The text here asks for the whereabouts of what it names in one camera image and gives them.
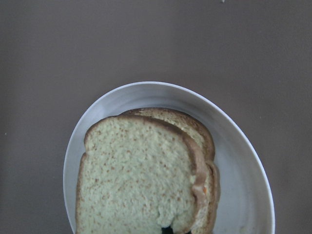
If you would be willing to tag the bread slice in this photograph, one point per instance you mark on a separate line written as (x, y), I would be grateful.
(139, 175)
(203, 138)

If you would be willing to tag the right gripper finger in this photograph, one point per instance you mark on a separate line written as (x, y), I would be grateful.
(169, 230)

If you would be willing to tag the white round plate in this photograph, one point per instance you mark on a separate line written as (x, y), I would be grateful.
(246, 202)

